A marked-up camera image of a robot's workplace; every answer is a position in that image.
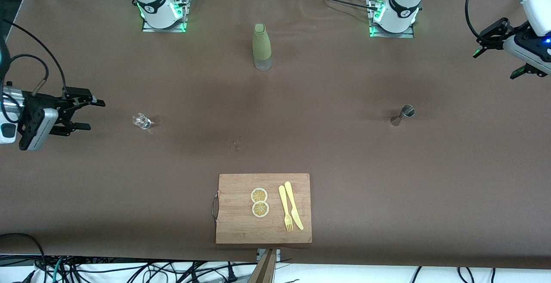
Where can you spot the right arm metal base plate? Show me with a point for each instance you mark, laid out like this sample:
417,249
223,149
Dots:
148,29

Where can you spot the upright camera mount post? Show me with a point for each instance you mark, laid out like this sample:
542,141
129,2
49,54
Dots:
264,270

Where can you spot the steel jigger measuring cup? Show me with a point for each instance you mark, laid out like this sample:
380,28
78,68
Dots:
407,111

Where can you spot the yellow plastic fork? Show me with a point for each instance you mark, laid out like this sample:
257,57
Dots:
284,205

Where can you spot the metal mount bracket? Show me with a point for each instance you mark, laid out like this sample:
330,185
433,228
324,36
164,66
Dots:
278,253

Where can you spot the yellow plastic knife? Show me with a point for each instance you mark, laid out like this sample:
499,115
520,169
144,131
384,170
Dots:
292,201

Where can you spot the green sleeved glass bottle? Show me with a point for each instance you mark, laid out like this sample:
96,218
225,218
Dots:
261,46

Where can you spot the lemon slice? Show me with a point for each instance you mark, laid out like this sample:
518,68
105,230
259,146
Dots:
259,194
260,210

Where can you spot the clear glass shaker cup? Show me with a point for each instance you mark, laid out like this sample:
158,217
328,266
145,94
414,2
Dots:
141,121

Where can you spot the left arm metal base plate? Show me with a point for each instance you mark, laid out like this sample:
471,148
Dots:
400,35

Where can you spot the wooden cutting board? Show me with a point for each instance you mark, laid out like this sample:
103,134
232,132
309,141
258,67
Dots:
241,227

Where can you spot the tiny spilled grains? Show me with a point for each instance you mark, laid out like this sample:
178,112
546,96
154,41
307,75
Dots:
235,142

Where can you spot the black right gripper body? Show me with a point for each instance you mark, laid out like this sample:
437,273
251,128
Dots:
35,103

